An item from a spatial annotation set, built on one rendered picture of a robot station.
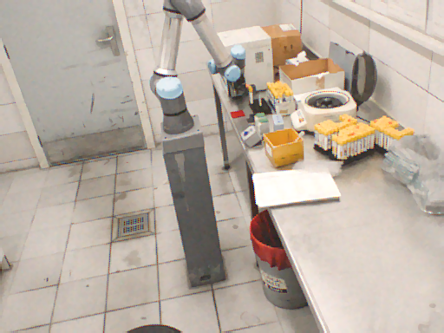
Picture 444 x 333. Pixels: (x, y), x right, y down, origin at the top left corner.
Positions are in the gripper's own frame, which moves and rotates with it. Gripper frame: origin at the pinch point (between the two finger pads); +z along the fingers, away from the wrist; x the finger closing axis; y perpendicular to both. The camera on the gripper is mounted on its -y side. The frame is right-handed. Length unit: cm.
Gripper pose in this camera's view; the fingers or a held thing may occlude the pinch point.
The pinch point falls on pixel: (237, 91)
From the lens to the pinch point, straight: 260.7
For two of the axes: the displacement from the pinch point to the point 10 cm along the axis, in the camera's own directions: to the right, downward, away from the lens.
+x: 9.8, -1.8, 0.6
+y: 1.9, 8.5, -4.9
